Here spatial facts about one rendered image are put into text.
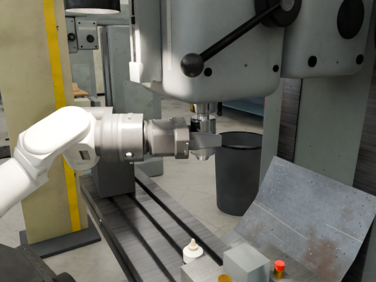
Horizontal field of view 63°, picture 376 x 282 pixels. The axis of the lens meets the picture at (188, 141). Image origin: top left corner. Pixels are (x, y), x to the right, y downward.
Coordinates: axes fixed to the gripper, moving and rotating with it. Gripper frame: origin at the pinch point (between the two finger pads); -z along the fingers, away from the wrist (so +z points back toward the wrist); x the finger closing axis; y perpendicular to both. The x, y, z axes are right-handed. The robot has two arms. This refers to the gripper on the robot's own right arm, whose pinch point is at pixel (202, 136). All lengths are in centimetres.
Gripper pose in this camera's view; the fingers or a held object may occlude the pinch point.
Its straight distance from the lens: 58.0
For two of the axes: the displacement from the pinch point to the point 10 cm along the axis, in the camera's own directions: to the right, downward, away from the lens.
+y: -0.1, 9.5, 3.0
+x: -1.0, -3.0, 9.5
